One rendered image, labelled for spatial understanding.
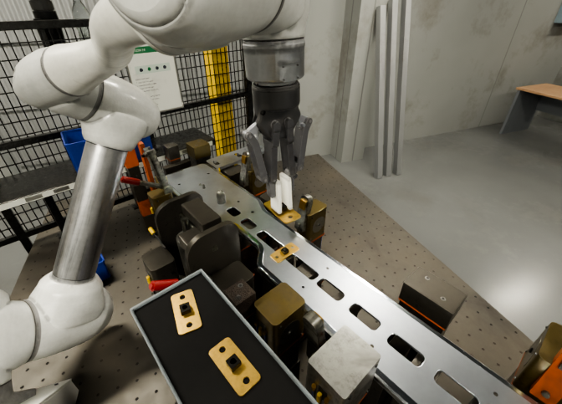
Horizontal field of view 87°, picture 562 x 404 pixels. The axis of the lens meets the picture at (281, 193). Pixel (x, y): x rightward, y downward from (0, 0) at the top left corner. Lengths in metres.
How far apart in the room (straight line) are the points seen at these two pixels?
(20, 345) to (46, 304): 0.09
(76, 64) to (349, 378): 0.72
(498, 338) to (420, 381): 0.59
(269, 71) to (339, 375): 0.47
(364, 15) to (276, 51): 2.79
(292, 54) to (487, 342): 1.07
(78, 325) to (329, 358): 0.70
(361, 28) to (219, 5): 2.96
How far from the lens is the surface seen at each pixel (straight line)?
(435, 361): 0.75
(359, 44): 3.22
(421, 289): 0.81
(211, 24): 0.28
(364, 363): 0.58
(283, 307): 0.65
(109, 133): 0.86
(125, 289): 1.30
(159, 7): 0.27
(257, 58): 0.44
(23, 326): 0.97
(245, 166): 1.16
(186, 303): 0.57
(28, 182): 1.47
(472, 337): 1.22
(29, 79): 0.80
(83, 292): 0.98
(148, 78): 1.57
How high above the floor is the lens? 1.61
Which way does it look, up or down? 33 degrees down
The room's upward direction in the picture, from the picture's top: straight up
